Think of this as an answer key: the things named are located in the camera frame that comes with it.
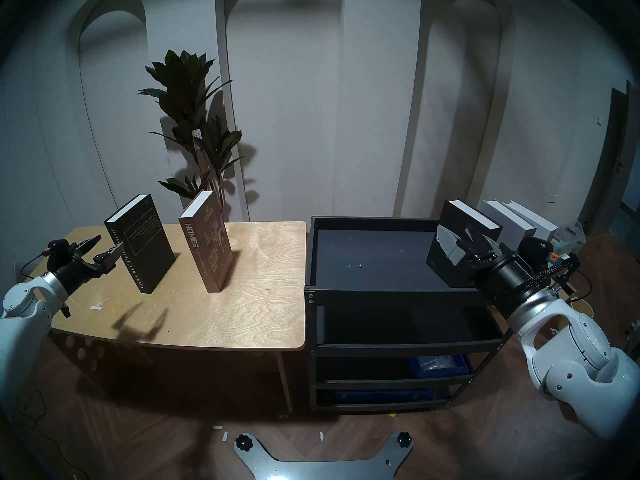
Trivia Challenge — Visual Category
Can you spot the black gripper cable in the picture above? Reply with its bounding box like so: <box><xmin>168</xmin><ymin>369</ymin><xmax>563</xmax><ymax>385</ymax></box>
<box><xmin>20</xmin><ymin>251</ymin><xmax>51</xmax><ymax>280</ymax></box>
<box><xmin>520</xmin><ymin>254</ymin><xmax>593</xmax><ymax>305</ymax></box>

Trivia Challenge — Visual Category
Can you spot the black Century book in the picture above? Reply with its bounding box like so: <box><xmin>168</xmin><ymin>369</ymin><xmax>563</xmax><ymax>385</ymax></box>
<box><xmin>426</xmin><ymin>200</ymin><xmax>503</xmax><ymax>288</ymax></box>

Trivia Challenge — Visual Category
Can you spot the grey ianra book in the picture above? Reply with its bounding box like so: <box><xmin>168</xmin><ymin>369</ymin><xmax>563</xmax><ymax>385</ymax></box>
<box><xmin>479</xmin><ymin>200</ymin><xmax>537</xmax><ymax>246</ymax></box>

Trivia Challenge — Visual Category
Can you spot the light wooden table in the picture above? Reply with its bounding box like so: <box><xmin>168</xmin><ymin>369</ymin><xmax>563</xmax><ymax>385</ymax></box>
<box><xmin>20</xmin><ymin>221</ymin><xmax>307</xmax><ymax>414</ymax></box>

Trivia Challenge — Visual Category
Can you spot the brown Homes book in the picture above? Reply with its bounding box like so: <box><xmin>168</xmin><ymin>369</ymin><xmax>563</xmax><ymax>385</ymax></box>
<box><xmin>178</xmin><ymin>189</ymin><xmax>236</xmax><ymax>293</ymax></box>

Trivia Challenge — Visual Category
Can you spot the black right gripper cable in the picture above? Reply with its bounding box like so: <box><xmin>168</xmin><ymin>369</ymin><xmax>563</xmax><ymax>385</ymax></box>
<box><xmin>520</xmin><ymin>254</ymin><xmax>593</xmax><ymax>305</ymax></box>

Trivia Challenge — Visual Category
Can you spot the grey metal robot base plate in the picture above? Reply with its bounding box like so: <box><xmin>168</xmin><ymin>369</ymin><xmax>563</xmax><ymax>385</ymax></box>
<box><xmin>234</xmin><ymin>430</ymin><xmax>415</xmax><ymax>480</ymax></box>

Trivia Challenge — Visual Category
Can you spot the dark brown door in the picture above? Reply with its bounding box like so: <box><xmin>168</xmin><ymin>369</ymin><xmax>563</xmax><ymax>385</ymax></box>
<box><xmin>579</xmin><ymin>80</ymin><xmax>640</xmax><ymax>237</ymax></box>

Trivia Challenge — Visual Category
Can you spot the blue bin with plastic bag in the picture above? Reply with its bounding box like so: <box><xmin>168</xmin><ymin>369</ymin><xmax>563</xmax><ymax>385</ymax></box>
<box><xmin>409</xmin><ymin>355</ymin><xmax>471</xmax><ymax>376</ymax></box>

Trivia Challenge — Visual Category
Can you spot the black metal shelf cart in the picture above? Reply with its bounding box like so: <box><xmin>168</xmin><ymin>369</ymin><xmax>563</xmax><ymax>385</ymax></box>
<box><xmin>304</xmin><ymin>216</ymin><xmax>512</xmax><ymax>415</ymax></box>

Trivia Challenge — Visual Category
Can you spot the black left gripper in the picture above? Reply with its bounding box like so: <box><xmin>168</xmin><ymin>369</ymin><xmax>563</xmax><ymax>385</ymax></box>
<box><xmin>46</xmin><ymin>234</ymin><xmax>125</xmax><ymax>296</ymax></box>

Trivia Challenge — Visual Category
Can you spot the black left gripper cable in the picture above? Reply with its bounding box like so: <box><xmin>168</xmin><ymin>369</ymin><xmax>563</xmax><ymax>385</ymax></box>
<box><xmin>20</xmin><ymin>251</ymin><xmax>51</xmax><ymax>280</ymax></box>

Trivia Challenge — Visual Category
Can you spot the black Crime and Punishment book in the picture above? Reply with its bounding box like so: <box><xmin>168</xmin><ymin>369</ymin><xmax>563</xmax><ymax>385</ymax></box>
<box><xmin>104</xmin><ymin>194</ymin><xmax>177</xmax><ymax>294</ymax></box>

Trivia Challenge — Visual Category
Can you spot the white Design Hotels Yearbook book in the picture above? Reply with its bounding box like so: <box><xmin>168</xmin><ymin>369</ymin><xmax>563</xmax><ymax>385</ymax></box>
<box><xmin>502</xmin><ymin>200</ymin><xmax>559</xmax><ymax>242</ymax></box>

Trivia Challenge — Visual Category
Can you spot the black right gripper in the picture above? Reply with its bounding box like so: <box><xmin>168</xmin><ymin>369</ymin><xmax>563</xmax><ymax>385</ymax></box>
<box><xmin>436</xmin><ymin>225</ymin><xmax>582</xmax><ymax>320</ymax></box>

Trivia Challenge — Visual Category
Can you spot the dark blue flat bin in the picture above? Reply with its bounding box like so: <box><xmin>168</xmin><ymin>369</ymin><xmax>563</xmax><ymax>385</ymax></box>
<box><xmin>336</xmin><ymin>389</ymin><xmax>435</xmax><ymax>404</ymax></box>

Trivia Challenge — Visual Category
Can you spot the clear plastic storage box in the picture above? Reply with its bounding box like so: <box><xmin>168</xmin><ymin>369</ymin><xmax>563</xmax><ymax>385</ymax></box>
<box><xmin>554</xmin><ymin>224</ymin><xmax>586</xmax><ymax>257</ymax></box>

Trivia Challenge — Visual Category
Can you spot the tall green leafy plant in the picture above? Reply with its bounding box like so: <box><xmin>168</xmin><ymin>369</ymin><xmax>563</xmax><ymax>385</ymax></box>
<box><xmin>137</xmin><ymin>49</ymin><xmax>246</xmax><ymax>220</ymax></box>

